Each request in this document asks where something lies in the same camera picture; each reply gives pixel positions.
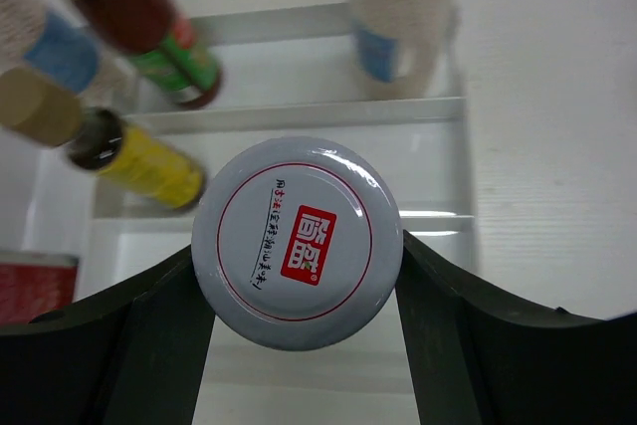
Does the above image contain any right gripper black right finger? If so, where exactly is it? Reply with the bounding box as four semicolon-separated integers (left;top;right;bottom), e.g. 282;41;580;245
395;235;636;424

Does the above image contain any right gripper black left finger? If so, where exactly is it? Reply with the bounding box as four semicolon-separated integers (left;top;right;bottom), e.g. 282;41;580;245
1;247;215;424

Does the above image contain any glass bottle black cap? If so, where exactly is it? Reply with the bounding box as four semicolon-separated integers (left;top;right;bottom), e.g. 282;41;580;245
0;250;79;325

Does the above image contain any brown jar white lid front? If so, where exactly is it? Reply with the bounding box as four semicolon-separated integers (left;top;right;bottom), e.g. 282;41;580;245
191;136;403;351

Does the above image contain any small yellow label bottle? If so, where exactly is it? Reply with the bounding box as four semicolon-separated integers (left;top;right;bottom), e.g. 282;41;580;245
0;66;208;212

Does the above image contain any tall white spice jar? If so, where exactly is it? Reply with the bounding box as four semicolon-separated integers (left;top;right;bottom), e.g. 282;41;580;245
348;0;454;100

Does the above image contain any yellow cap sauce bottle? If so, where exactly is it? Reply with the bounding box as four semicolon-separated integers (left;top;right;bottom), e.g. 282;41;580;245
70;0;222;108

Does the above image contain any white powder jar silver lid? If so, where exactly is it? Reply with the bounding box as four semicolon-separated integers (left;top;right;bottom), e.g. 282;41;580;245
1;0;131;105

